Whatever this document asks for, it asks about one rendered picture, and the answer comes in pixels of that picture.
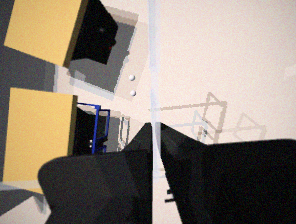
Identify black-framed clear glasses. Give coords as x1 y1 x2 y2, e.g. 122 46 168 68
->
164 173 175 203

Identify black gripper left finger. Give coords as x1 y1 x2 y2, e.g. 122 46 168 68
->
38 122 153 224

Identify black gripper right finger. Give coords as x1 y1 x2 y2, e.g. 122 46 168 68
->
160 122 296 224

